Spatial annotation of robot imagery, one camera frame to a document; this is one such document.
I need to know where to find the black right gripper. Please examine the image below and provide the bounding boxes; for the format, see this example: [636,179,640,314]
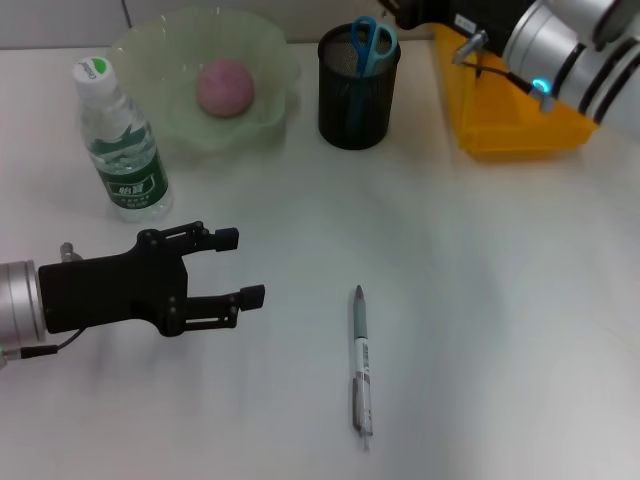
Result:
[378,0,532,57]

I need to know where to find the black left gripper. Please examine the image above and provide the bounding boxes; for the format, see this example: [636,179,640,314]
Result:
[38,220,266,338]

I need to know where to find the blue scissors with cover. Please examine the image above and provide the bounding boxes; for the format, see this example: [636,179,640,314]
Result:
[348,16,399,137]

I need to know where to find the clear green-label water bottle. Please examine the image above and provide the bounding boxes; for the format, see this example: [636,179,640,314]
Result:
[72,56,175,225]

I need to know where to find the grey white ballpoint pen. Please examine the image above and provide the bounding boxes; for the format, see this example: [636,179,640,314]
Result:
[348,284,375,452]

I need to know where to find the pink peach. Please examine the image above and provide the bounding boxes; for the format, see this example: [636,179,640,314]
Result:
[195,58,256,117]

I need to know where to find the black mesh pen holder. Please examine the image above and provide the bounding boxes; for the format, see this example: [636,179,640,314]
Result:
[318,21,402,150]

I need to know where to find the green translucent fruit bowl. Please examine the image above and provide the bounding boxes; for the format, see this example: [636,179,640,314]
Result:
[107,7,304,156]

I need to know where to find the yellow plastic bin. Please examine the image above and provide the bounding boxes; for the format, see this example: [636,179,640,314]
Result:
[433,23,601,162]

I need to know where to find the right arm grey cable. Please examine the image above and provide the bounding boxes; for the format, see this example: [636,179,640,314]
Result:
[452,29,557,115]

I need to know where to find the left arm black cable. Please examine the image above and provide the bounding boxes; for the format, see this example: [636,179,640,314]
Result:
[19,327,82,360]

